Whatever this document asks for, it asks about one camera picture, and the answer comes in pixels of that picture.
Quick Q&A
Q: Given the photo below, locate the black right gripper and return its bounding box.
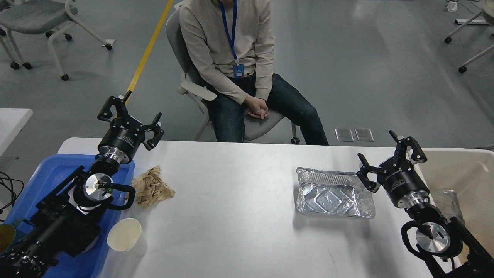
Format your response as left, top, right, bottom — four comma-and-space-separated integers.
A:
356, 130, 430, 208

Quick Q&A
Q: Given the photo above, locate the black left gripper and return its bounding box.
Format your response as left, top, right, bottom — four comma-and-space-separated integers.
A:
97, 90, 164, 164

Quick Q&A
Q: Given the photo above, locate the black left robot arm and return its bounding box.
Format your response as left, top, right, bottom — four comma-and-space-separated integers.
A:
1, 90, 164, 278

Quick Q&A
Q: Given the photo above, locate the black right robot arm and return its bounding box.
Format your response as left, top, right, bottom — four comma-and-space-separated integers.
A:
356, 130, 494, 278

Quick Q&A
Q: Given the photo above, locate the right metal floor plate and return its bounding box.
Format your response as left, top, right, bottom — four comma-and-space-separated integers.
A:
355, 128, 375, 141

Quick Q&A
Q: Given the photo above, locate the metal floor plate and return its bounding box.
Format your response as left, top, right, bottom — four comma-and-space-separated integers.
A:
335, 128, 355, 142
355, 128, 375, 141

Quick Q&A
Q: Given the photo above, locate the aluminium foil tray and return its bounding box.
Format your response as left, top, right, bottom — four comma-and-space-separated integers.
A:
295, 167, 376, 219

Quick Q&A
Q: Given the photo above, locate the left metal floor plate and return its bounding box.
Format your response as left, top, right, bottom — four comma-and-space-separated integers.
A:
335, 128, 355, 142

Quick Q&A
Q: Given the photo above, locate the clear plastic bag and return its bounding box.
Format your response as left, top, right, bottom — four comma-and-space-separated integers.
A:
431, 189, 465, 225

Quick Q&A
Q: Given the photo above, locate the crumpled brown paper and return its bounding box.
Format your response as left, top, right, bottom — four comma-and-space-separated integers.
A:
130, 165, 175, 209

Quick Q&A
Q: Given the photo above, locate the grey office chair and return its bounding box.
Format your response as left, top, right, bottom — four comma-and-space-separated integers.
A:
166, 2, 285, 141

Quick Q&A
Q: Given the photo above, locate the beige plastic bin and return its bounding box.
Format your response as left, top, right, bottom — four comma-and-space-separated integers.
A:
418, 148, 494, 255

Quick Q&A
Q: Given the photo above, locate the blue plastic tray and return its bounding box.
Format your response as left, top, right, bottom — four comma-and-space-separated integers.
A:
6, 154, 134, 278

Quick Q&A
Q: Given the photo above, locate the white paper cup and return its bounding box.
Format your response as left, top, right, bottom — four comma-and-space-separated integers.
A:
107, 218, 148, 258

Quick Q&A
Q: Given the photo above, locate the white side table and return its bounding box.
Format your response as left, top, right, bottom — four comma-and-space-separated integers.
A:
0, 108, 33, 155

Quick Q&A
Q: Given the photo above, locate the seated person beige sweater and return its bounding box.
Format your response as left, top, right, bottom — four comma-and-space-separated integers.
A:
179, 0, 328, 146

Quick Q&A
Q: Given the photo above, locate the grey chair top left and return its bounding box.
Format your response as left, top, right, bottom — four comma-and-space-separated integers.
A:
0, 0, 113, 81

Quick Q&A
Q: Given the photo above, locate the dark blue HOME mug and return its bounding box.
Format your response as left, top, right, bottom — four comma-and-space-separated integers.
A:
0, 218, 34, 255

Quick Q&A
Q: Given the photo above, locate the chair legs top right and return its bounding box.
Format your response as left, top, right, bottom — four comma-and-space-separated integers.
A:
443, 0, 494, 74

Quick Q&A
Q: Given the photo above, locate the blue lanyard badge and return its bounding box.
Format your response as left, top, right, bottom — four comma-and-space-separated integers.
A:
217, 0, 245, 79

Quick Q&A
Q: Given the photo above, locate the black cables left edge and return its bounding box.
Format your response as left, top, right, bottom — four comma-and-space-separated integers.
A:
0, 171, 24, 215

